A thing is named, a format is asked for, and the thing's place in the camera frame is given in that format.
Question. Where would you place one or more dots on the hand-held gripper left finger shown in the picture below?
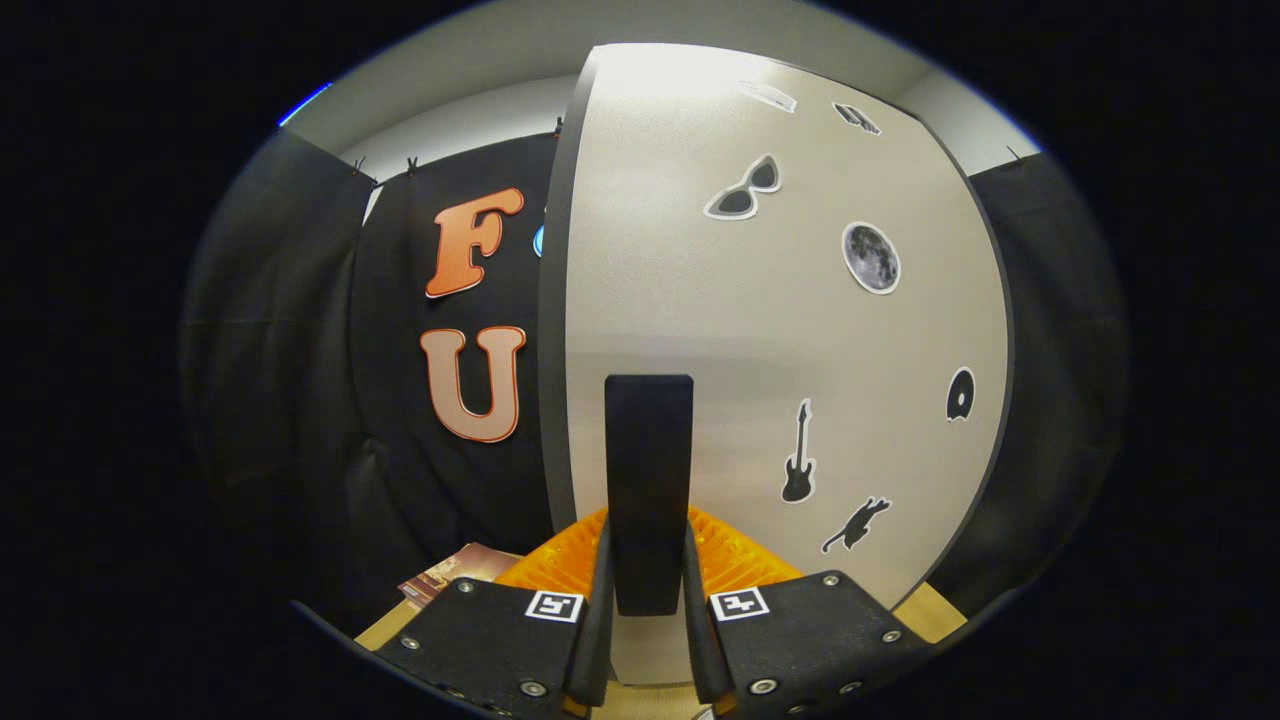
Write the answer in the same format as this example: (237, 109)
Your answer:
(598, 630)

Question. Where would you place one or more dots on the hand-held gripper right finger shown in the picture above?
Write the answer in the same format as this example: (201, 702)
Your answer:
(700, 640)

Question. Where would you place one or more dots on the dark grey shoe cabinet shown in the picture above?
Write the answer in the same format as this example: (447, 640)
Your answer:
(553, 350)

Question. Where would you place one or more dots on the brown cover book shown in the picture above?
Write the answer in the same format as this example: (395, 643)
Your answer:
(450, 575)

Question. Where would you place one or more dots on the black backdrop cloth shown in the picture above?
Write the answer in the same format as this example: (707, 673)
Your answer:
(300, 400)

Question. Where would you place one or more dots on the row of black backdrop clips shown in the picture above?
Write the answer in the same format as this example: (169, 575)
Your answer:
(411, 165)

